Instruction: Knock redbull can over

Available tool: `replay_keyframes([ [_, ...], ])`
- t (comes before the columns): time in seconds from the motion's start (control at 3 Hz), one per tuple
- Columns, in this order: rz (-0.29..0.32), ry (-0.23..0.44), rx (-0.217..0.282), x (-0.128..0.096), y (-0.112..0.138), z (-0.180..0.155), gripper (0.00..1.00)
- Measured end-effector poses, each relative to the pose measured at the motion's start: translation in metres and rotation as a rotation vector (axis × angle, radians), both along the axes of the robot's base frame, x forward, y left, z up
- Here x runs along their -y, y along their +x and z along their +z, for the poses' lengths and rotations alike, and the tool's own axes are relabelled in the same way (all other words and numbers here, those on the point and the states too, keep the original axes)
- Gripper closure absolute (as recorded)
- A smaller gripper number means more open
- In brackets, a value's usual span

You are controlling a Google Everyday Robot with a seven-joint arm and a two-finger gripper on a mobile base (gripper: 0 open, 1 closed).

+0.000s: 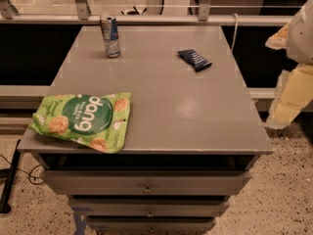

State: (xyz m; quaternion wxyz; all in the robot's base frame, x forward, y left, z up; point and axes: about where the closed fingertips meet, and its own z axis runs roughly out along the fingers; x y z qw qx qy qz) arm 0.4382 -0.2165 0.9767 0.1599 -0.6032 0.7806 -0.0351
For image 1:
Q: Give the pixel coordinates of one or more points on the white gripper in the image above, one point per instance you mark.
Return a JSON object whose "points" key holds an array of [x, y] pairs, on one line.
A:
{"points": [[302, 36]]}

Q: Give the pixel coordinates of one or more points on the silver blue redbull can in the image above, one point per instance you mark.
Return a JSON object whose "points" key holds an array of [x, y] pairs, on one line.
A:
{"points": [[110, 36]]}

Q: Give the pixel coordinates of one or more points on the dark blue snack wrapper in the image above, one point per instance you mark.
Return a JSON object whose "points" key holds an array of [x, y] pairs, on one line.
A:
{"points": [[194, 59]]}

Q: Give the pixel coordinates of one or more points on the grey drawer cabinet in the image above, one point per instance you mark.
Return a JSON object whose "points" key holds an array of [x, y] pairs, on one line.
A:
{"points": [[180, 120]]}

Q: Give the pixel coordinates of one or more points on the green dang chips bag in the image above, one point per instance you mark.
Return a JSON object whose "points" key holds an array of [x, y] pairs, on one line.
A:
{"points": [[99, 123]]}

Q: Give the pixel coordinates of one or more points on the middle grey drawer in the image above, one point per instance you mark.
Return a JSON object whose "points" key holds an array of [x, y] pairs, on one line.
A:
{"points": [[149, 207]]}

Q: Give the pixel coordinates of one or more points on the grey drawer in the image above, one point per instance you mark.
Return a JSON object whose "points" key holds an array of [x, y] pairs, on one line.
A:
{"points": [[150, 224], [146, 183], [149, 207]]}

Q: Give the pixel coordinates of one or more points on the bottom grey drawer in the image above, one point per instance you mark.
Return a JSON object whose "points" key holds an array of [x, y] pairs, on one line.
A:
{"points": [[150, 224]]}

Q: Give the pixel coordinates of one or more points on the top grey drawer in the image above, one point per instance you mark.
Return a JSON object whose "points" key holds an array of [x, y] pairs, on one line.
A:
{"points": [[146, 183]]}

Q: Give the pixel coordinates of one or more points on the black floor stand leg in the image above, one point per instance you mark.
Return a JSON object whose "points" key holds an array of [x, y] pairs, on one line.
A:
{"points": [[8, 175]]}

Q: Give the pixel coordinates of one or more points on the metal railing frame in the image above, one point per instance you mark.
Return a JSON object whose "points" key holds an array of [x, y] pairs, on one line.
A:
{"points": [[250, 12]]}

